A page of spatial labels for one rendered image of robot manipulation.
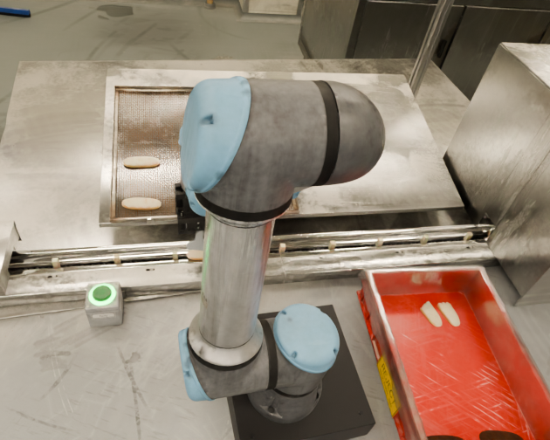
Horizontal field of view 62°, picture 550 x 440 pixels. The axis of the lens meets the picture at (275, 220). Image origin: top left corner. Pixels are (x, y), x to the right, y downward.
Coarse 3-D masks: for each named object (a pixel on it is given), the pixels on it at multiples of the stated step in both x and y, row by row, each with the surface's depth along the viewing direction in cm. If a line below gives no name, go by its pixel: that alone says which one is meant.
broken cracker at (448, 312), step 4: (440, 304) 119; (444, 304) 119; (448, 304) 119; (440, 308) 118; (444, 308) 118; (448, 308) 118; (452, 308) 118; (444, 312) 117; (448, 312) 117; (452, 312) 117; (444, 316) 117; (448, 316) 116; (452, 316) 117; (456, 316) 117; (448, 320) 116; (452, 320) 116; (456, 320) 116; (452, 324) 116; (456, 324) 116
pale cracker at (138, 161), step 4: (136, 156) 128; (140, 156) 129; (144, 156) 129; (148, 156) 129; (124, 160) 127; (128, 160) 127; (132, 160) 127; (136, 160) 128; (140, 160) 128; (144, 160) 128; (148, 160) 128; (152, 160) 128; (156, 160) 129; (124, 164) 127; (128, 164) 127; (132, 164) 127; (136, 164) 127; (140, 164) 127; (144, 164) 127; (148, 164) 128; (152, 164) 128; (156, 164) 128
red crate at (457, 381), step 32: (416, 320) 115; (416, 352) 109; (448, 352) 110; (480, 352) 111; (416, 384) 103; (448, 384) 104; (480, 384) 106; (448, 416) 99; (480, 416) 100; (512, 416) 101
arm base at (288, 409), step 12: (252, 396) 87; (264, 396) 84; (276, 396) 83; (288, 396) 82; (300, 396) 82; (312, 396) 85; (264, 408) 86; (276, 408) 85; (288, 408) 84; (300, 408) 85; (312, 408) 87; (276, 420) 86; (288, 420) 86
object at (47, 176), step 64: (64, 64) 177; (128, 64) 183; (192, 64) 190; (256, 64) 196; (320, 64) 204; (384, 64) 211; (64, 128) 151; (448, 128) 180; (0, 192) 128; (64, 192) 131
